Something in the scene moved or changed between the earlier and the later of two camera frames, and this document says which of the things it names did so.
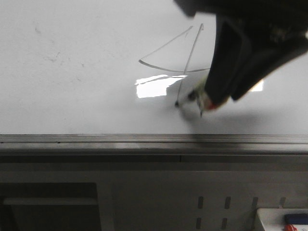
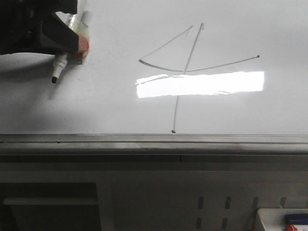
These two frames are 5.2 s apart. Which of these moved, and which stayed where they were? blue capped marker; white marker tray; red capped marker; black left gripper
Moved: black left gripper
Stayed: white marker tray; blue capped marker; red capped marker
